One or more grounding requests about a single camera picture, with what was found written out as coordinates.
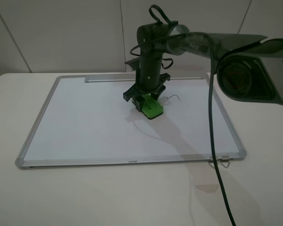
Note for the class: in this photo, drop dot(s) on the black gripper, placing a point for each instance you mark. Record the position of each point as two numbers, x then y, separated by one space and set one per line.
148 80

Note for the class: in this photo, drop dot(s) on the green foam whiteboard eraser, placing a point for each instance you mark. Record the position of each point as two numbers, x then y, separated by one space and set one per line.
151 108

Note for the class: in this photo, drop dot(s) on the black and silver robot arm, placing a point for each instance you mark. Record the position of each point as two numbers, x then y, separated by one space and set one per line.
248 67

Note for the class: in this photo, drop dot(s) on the white aluminium-framed whiteboard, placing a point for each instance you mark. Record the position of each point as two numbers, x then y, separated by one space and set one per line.
88 124

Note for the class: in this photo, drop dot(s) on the left metal hanging clip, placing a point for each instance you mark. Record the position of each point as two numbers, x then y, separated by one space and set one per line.
213 162

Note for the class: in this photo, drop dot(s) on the metal hanging clip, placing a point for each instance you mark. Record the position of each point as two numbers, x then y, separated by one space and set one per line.
213 162
225 161

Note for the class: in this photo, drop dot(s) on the right metal hanging clip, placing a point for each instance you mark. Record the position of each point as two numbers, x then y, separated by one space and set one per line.
225 161

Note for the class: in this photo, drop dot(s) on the clear tape scrap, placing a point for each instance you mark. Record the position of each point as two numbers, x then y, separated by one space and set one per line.
208 188

